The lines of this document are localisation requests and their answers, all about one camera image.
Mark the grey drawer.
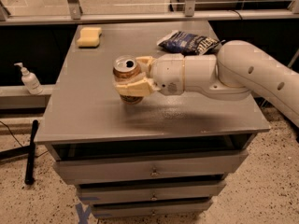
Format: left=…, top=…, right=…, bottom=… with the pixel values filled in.
left=53, top=149, right=249, bottom=185
left=92, top=198, right=212, bottom=218
left=77, top=180, right=226, bottom=204

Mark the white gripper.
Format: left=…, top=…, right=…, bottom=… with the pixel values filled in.
left=113, top=54, right=184, bottom=97

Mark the top grey drawer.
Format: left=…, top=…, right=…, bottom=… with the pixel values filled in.
left=53, top=149, right=249, bottom=185

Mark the metal window rail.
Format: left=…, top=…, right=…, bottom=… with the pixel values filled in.
left=0, top=9, right=299, bottom=26

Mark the bottom grey drawer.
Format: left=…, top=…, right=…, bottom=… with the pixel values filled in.
left=92, top=198, right=212, bottom=218

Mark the grey drawer cabinet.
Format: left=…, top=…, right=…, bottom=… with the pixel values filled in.
left=34, top=20, right=271, bottom=220

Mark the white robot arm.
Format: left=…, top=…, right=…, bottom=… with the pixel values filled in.
left=113, top=40, right=299, bottom=126

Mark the black cable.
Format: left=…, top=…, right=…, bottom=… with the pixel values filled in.
left=0, top=120, right=24, bottom=148

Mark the orange La Croix can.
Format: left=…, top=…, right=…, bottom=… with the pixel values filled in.
left=113, top=55, right=142, bottom=105

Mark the middle grey drawer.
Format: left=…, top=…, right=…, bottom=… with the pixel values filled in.
left=77, top=180, right=226, bottom=204

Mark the white pump bottle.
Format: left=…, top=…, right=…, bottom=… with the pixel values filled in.
left=15, top=63, right=43, bottom=95

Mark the blue chip bag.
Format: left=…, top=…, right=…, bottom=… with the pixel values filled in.
left=157, top=30, right=221, bottom=56

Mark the yellow sponge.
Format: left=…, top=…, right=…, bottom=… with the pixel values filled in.
left=77, top=27, right=102, bottom=48

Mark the black stand leg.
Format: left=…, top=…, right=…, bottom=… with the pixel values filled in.
left=24, top=119, right=38, bottom=185

